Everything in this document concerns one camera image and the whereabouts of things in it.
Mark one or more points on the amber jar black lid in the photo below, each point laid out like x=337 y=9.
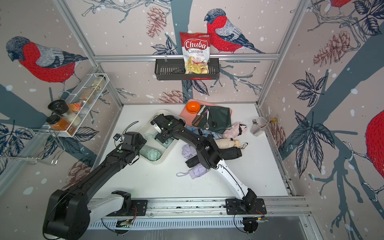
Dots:
x=57 y=123

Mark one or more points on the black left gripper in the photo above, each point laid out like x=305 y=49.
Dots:
x=141 y=143

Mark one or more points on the light blue folded umbrella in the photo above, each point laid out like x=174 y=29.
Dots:
x=205 y=133

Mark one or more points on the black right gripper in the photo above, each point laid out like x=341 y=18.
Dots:
x=158 y=137

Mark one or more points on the mint green umbrella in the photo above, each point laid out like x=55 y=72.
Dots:
x=150 y=154
x=166 y=144

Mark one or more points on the dark green cloth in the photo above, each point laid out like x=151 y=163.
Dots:
x=218 y=119

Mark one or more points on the black wire wall basket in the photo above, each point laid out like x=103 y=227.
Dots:
x=174 y=70

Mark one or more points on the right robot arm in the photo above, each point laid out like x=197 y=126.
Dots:
x=208 y=153

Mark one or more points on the white wire spice rack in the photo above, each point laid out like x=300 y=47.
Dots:
x=81 y=102

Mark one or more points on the black lid spice jar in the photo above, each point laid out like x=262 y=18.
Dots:
x=59 y=107

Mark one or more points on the pink plastic tray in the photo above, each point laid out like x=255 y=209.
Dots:
x=189 y=117

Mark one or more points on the Chuba cassava chips bag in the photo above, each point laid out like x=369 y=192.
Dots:
x=196 y=52

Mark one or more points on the black folded umbrella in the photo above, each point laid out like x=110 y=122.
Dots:
x=231 y=153
x=192 y=162

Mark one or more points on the lilac folded umbrella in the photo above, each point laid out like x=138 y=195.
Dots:
x=188 y=152
x=195 y=172

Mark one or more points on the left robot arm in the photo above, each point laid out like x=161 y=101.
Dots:
x=67 y=215

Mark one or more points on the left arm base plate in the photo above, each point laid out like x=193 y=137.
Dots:
x=131 y=208

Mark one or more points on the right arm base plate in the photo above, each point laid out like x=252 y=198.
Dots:
x=240 y=207

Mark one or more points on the metal spoon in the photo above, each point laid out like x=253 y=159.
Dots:
x=206 y=125

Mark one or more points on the orange plastic bowl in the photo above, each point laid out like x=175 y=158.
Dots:
x=193 y=107

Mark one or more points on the beige folded umbrella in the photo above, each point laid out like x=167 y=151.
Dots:
x=230 y=143

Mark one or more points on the cream plastic storage box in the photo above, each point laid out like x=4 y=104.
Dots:
x=147 y=128

